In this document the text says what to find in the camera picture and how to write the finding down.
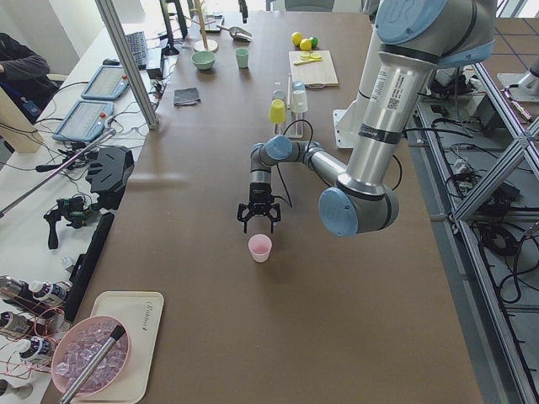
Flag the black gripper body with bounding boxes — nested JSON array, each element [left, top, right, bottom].
[[237, 183, 280, 220]]

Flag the pink plastic cup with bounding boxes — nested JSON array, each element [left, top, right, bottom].
[[248, 234, 273, 263]]

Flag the green plastic cup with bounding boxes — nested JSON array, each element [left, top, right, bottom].
[[235, 48, 249, 69]]

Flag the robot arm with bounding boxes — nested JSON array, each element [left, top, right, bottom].
[[237, 1, 497, 237]]

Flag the yellow plastic cup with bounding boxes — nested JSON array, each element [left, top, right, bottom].
[[269, 98, 286, 125]]

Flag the white plastic cup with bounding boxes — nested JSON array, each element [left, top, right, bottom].
[[291, 89, 308, 114]]

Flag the grey plastic cup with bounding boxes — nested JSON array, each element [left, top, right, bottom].
[[272, 82, 286, 101]]

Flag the light blue plastic cup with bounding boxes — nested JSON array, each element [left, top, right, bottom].
[[291, 81, 305, 92]]

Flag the grey folded cloth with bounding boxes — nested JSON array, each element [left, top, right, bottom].
[[173, 88, 200, 107]]

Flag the cream plastic tray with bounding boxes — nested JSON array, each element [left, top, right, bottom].
[[73, 291, 164, 403]]

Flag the wooden cutting board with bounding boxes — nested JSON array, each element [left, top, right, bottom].
[[288, 50, 339, 88]]

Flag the yellow plastic knife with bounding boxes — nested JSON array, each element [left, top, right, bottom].
[[293, 59, 322, 66]]

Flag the green bowl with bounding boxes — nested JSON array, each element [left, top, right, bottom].
[[191, 50, 216, 71]]

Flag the yellow lemon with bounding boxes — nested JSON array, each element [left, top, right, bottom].
[[299, 38, 312, 51], [291, 31, 303, 46]]

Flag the wooden mug tree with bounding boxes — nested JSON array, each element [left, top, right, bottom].
[[184, 0, 219, 53]]

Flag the metal pole tool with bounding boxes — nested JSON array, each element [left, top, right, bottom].
[[59, 325, 125, 404]]

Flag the metal scoop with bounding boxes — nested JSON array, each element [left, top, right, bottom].
[[217, 24, 253, 42]]

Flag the blue teach pendant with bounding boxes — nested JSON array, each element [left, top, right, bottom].
[[52, 99, 115, 142], [81, 66, 129, 101]]

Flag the black keyboard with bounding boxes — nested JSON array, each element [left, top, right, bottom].
[[125, 31, 147, 70]]

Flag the pink bowl with ice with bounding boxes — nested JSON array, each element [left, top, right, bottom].
[[51, 316, 131, 397]]

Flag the white wire cup rack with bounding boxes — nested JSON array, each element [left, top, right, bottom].
[[271, 74, 304, 138]]

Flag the aluminium frame post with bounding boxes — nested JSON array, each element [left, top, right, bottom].
[[95, 0, 158, 130]]

